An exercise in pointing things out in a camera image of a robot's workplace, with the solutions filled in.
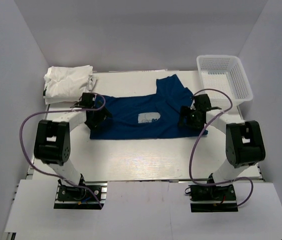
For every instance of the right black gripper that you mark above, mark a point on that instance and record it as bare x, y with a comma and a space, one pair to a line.
187, 111

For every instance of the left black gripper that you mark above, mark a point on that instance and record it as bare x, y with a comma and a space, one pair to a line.
103, 114

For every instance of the blue printed t shirt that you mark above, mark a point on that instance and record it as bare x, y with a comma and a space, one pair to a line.
153, 116

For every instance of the white t shirt stack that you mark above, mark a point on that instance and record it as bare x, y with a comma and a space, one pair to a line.
67, 84

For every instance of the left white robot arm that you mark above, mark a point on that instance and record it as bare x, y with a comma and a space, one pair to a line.
53, 142

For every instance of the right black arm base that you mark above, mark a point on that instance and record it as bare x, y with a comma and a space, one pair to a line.
212, 199

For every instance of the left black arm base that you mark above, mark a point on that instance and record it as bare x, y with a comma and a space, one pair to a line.
73, 198

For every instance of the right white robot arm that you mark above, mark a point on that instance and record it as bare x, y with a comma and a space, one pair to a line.
244, 145

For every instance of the white perforated plastic basket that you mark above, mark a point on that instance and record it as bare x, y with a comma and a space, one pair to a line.
225, 73

